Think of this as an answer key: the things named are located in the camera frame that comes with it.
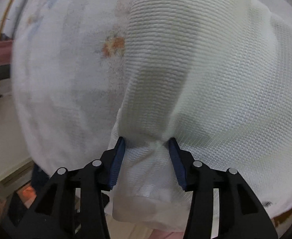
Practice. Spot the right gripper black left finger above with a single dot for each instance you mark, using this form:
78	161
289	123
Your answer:
71	204

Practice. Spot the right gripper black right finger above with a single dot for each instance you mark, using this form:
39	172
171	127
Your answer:
241	214

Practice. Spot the white knit sweater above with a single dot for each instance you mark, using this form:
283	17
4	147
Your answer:
217	76

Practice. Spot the floral white bed sheet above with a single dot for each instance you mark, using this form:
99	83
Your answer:
67	77

